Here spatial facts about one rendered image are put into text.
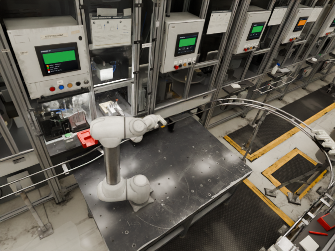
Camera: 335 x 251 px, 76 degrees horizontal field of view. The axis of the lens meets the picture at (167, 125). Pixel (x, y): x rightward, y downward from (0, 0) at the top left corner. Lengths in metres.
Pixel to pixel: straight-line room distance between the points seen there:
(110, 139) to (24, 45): 0.76
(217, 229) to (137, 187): 1.29
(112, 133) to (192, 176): 1.07
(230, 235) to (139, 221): 1.21
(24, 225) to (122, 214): 1.22
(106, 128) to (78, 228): 1.55
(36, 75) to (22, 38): 0.24
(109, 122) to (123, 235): 0.89
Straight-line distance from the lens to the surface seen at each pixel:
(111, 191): 1.63
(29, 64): 1.63
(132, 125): 1.20
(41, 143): 2.03
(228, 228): 2.70
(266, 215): 2.99
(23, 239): 2.69
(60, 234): 2.60
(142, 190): 1.65
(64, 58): 1.63
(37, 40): 1.59
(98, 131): 1.23
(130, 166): 2.06
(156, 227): 1.79
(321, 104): 5.81
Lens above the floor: 2.32
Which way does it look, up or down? 41 degrees down
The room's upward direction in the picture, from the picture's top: 10 degrees clockwise
